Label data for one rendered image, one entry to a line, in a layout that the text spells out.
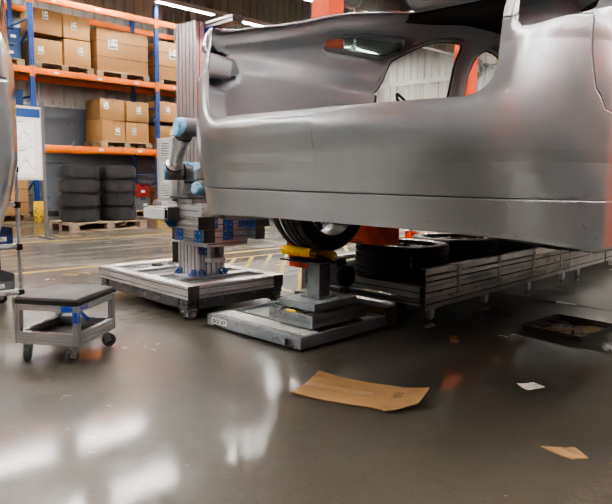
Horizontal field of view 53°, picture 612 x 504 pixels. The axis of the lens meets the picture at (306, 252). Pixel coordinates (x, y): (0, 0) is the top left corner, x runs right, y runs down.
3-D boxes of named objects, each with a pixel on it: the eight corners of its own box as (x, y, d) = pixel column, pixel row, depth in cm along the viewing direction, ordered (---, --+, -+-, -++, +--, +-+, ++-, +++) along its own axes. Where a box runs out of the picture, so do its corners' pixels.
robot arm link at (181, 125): (183, 184, 418) (202, 127, 377) (161, 184, 411) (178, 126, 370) (180, 170, 424) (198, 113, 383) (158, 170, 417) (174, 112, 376)
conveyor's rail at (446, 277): (425, 303, 389) (427, 269, 386) (418, 302, 393) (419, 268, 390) (570, 266, 568) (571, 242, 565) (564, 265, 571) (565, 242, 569)
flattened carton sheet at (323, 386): (412, 417, 248) (413, 408, 248) (291, 394, 271) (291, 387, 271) (430, 393, 275) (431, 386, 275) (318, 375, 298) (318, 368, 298)
